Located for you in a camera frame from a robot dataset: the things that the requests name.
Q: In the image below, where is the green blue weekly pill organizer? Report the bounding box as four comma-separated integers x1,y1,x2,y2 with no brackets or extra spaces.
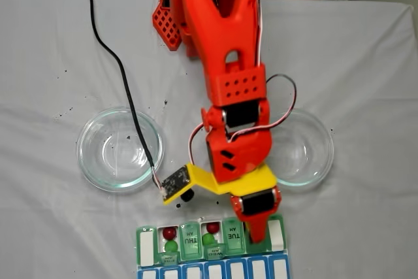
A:
135,212,292,279

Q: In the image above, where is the round clear glass bowl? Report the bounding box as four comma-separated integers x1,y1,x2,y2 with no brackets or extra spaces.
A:
267,108,336,188
76,106,164,194

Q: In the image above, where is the white tablecloth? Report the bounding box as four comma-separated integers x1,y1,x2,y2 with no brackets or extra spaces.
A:
0,0,413,279

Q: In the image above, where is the white red servo wire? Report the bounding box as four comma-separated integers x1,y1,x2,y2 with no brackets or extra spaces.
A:
188,123,214,166
228,74,298,144

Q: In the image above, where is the black camera cable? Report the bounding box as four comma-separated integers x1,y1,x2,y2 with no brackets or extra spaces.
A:
77,0,164,195

